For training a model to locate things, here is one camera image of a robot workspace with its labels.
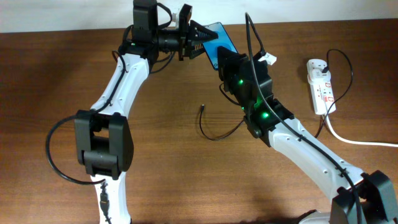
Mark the white power strip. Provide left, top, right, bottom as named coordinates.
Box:
left=307, top=59, right=336, bottom=115

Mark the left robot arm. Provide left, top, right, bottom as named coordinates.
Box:
left=75, top=0, right=218, bottom=223

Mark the white USB charger plug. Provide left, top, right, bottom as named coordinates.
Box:
left=307, top=69, right=331, bottom=85

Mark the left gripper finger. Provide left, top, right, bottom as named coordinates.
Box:
left=188, top=44, right=205, bottom=59
left=189, top=20, right=218, bottom=47

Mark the white power strip cord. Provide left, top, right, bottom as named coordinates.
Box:
left=324, top=102, right=398, bottom=148

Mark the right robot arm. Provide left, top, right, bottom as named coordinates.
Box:
left=217, top=47, right=397, bottom=223

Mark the blue screen smartphone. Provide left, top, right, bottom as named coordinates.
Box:
left=203, top=22, right=238, bottom=70

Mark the black USB charging cable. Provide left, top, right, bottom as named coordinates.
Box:
left=198, top=49, right=354, bottom=142

